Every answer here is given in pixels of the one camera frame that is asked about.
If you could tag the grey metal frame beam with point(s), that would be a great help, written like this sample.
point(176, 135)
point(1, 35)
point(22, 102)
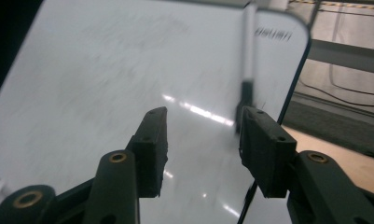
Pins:
point(346, 57)

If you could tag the yellow black striped tape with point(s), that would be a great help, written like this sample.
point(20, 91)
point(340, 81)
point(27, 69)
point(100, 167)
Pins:
point(337, 3)

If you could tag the white whiteboard with dark frame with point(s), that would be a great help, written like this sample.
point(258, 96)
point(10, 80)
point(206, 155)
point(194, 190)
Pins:
point(113, 77)

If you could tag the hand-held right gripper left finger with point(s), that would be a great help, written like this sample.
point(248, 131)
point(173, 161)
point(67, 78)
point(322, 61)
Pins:
point(152, 155)

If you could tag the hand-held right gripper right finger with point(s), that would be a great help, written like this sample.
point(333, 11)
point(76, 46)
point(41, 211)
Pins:
point(265, 155)

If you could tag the white marker with black cap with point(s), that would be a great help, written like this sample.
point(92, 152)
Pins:
point(248, 46)

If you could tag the dark floor mat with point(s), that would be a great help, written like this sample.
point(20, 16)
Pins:
point(337, 130)

